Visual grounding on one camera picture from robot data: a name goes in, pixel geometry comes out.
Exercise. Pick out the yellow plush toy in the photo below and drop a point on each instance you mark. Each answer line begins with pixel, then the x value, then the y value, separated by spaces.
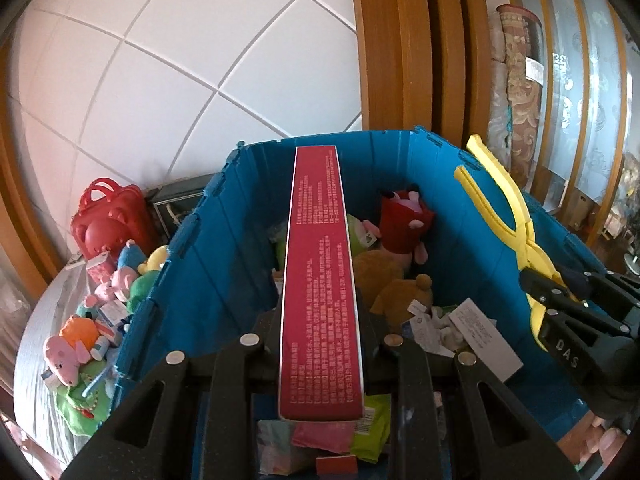
pixel 155 257

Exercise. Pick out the curved wooden headboard frame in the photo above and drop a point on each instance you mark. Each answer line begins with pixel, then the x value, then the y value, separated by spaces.
pixel 20 210

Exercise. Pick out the frosted glass wooden partition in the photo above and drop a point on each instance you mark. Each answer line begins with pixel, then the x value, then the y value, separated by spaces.
pixel 585 75

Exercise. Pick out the person's right hand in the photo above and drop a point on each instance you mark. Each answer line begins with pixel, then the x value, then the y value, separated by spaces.
pixel 597 440

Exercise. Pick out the blue plastic crate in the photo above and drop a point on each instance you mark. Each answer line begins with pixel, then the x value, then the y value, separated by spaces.
pixel 215 260

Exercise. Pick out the long red box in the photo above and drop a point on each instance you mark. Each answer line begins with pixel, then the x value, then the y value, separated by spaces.
pixel 320 285

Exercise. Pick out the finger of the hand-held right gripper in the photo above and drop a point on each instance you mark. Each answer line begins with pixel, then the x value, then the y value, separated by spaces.
pixel 542 287
pixel 575 280

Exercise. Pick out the pink pig plush toy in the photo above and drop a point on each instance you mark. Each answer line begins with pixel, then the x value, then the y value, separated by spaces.
pixel 112 285

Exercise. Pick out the green wet wipes packet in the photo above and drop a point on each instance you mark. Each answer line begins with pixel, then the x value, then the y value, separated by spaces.
pixel 372 425

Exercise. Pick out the green fabric toy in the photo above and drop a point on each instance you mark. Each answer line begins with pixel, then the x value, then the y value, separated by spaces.
pixel 85 402

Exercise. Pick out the pile of household clutter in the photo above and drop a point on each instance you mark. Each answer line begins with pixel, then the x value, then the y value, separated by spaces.
pixel 625 220

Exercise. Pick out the brown teddy bear plush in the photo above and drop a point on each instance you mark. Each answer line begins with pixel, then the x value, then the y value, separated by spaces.
pixel 400 300

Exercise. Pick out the rolled patterned carpet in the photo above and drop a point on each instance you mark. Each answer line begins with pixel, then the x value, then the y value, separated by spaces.
pixel 520 90

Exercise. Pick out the pink packet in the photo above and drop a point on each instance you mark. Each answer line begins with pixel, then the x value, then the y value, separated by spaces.
pixel 322 435

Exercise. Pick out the red plush toy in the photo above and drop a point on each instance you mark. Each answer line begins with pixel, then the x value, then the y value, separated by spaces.
pixel 402 225

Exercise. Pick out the white paper label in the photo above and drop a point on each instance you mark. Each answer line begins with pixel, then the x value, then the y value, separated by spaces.
pixel 482 335

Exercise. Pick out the blue hat plush toy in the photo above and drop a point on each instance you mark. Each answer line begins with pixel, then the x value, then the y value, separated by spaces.
pixel 131 257

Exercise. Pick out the small red box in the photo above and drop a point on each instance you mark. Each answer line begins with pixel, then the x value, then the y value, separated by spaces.
pixel 336 464

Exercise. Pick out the small pink carton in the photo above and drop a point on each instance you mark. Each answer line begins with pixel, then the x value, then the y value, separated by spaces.
pixel 100 269

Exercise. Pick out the wooden door frame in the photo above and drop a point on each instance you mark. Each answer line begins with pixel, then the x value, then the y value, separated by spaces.
pixel 420 45

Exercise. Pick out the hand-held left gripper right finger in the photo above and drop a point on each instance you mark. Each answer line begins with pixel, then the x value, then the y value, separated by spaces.
pixel 372 345

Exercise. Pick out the red plastic toy suitcase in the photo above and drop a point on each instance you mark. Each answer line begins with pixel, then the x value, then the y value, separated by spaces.
pixel 107 225

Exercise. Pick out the green round plush toy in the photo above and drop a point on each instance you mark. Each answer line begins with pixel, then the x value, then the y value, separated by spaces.
pixel 142 291

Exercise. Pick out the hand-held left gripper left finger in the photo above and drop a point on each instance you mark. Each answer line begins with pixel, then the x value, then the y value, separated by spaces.
pixel 267 340

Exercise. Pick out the pink and orange plush toy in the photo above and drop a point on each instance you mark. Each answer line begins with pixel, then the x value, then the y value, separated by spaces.
pixel 70 350

